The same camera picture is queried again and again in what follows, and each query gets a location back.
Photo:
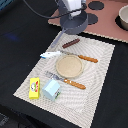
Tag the knife with wooden handle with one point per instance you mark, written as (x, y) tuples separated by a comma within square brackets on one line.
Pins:
[(81, 57)]

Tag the light blue milk carton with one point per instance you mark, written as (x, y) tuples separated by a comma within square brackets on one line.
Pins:
[(51, 89)]

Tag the beige bowl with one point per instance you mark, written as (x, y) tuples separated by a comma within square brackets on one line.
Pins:
[(123, 14)]

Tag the fork with wooden handle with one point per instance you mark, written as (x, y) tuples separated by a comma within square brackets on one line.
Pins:
[(54, 76)]

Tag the round wooden plate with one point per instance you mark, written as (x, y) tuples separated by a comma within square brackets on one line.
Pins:
[(69, 66)]

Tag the brown toy stove board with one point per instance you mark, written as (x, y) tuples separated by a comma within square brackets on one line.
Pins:
[(106, 25)]

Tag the beige woven placemat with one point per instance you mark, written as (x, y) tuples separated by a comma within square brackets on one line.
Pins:
[(74, 105)]

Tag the grey toy frying pan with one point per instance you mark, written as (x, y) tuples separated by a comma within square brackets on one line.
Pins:
[(72, 25)]

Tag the yellow toy box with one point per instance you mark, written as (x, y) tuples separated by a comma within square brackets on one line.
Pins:
[(34, 88)]

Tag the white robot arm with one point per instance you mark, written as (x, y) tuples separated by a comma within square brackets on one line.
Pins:
[(73, 7)]

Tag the brown toy sausage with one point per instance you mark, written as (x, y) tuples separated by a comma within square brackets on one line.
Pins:
[(71, 43)]

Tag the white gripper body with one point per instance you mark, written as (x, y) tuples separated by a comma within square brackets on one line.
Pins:
[(73, 7)]

